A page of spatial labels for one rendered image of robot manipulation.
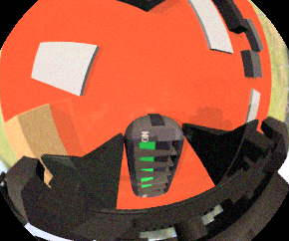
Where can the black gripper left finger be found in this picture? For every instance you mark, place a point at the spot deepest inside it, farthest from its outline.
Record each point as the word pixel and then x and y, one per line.
pixel 99 170

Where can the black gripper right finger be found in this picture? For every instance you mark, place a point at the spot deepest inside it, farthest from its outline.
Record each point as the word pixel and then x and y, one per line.
pixel 217 148

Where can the dark grey switch panel with green rocker switches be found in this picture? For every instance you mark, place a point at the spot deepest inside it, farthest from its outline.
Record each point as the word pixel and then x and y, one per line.
pixel 153 145

